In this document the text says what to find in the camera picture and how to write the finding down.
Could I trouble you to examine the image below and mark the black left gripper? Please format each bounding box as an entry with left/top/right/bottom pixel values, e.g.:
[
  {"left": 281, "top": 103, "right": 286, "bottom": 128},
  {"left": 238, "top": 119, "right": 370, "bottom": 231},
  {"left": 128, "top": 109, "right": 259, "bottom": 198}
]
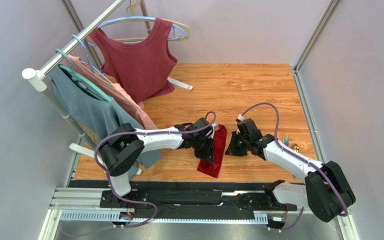
[{"left": 192, "top": 135, "right": 216, "bottom": 165}]

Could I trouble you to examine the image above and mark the red cloth napkin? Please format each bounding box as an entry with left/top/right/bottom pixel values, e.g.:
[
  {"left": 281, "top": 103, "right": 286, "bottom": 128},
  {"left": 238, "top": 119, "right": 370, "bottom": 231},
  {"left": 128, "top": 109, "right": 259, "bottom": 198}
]
[{"left": 197, "top": 124, "right": 227, "bottom": 178}]

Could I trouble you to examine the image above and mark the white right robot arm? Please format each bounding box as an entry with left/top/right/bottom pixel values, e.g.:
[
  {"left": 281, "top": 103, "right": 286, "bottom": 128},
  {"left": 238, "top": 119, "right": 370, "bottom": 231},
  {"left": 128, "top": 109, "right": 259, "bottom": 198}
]
[{"left": 225, "top": 118, "right": 356, "bottom": 223}]

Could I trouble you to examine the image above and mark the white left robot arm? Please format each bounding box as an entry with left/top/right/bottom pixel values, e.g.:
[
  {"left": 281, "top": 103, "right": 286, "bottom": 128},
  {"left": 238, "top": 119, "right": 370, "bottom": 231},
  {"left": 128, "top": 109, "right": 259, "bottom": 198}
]
[{"left": 94, "top": 117, "right": 218, "bottom": 197}]

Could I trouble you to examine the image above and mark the iridescent fork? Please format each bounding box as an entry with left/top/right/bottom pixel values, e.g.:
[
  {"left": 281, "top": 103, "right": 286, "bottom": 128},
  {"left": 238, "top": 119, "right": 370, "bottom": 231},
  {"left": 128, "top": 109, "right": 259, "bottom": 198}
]
[{"left": 283, "top": 134, "right": 290, "bottom": 147}]

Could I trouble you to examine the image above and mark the gold spoon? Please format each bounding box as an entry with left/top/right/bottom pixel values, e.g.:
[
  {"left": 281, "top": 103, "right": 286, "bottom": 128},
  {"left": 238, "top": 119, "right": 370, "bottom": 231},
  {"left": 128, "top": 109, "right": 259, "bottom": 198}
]
[{"left": 291, "top": 143, "right": 300, "bottom": 153}]

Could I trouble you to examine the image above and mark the maroon tank top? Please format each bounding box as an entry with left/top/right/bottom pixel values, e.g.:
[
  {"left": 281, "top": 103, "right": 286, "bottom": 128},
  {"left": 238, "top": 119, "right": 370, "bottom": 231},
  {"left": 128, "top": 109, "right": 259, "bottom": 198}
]
[{"left": 89, "top": 28, "right": 178, "bottom": 102}]

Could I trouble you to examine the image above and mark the pink hanging shirt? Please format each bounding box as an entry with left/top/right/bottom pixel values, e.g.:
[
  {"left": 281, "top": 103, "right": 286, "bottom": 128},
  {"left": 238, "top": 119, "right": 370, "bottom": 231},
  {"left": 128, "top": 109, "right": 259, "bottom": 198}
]
[{"left": 68, "top": 54, "right": 158, "bottom": 130}]

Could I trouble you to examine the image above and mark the grey-blue hanging shirt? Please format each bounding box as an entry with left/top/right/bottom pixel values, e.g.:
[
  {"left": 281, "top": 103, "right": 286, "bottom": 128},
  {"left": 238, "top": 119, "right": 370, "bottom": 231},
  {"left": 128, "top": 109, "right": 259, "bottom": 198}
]
[{"left": 48, "top": 64, "right": 162, "bottom": 181}]

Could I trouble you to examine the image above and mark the teal clothes hanger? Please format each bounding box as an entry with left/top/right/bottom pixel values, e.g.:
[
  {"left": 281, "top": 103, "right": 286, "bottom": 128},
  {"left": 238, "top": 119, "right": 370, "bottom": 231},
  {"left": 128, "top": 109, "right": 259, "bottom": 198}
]
[{"left": 55, "top": 48, "right": 112, "bottom": 102}]

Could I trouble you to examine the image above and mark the light blue clothes hanger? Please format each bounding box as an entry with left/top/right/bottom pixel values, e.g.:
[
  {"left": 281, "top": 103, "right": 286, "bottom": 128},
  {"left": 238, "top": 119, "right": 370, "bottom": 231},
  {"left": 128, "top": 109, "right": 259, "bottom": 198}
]
[{"left": 97, "top": 16, "right": 191, "bottom": 44}]

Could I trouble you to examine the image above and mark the wooden clothes hanger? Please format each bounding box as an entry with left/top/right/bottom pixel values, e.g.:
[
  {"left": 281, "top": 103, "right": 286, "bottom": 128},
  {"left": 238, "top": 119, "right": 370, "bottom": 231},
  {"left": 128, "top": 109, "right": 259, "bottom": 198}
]
[{"left": 126, "top": 0, "right": 174, "bottom": 44}]

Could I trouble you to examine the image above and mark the white clothes rack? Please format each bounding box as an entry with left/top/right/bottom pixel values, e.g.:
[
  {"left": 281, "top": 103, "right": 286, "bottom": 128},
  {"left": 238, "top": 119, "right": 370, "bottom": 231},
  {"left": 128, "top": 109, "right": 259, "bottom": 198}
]
[{"left": 21, "top": 0, "right": 194, "bottom": 177}]

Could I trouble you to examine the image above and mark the blue wire clothes hanger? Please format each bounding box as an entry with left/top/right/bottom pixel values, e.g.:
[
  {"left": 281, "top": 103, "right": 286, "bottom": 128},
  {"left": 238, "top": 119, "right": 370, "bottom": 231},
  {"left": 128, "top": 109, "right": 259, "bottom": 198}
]
[{"left": 71, "top": 34, "right": 113, "bottom": 85}]

